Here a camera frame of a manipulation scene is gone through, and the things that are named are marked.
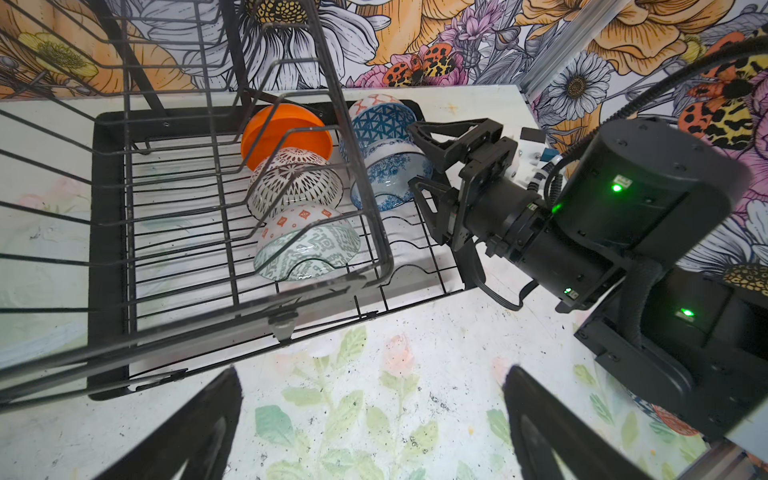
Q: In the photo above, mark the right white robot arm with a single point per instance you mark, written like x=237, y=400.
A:
x=645, y=194

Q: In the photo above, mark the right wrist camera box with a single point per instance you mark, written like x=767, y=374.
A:
x=533, y=160

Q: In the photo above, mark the dark blue patterned bowl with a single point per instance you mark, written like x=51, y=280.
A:
x=380, y=117

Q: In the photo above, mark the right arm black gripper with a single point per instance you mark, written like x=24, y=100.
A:
x=491, y=207

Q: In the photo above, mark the green patterned ceramic bowl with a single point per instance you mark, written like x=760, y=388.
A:
x=305, y=241

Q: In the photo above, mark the white bowl dark radial pattern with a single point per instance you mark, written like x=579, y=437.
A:
x=294, y=176

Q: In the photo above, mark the blue floral ceramic bowl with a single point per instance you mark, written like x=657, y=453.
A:
x=390, y=165

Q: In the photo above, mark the orange plastic bowl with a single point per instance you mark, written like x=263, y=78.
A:
x=262, y=135

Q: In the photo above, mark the aluminium corner post right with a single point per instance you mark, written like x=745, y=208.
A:
x=576, y=36

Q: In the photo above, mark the black metal dish rack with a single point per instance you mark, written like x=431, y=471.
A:
x=126, y=245

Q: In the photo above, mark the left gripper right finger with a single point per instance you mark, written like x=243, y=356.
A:
x=544, y=431

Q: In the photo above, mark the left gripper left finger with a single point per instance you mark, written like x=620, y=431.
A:
x=194, y=443

